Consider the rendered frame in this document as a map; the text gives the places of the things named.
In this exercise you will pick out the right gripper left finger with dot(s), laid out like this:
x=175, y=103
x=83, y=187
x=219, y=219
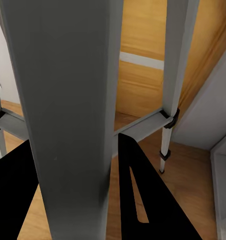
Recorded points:
x=18, y=184

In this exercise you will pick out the camera tripod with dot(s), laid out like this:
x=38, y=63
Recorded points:
x=65, y=59

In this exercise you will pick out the door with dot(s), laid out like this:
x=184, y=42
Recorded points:
x=142, y=51

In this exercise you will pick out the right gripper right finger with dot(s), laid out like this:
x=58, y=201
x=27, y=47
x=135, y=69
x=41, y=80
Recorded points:
x=167, y=220

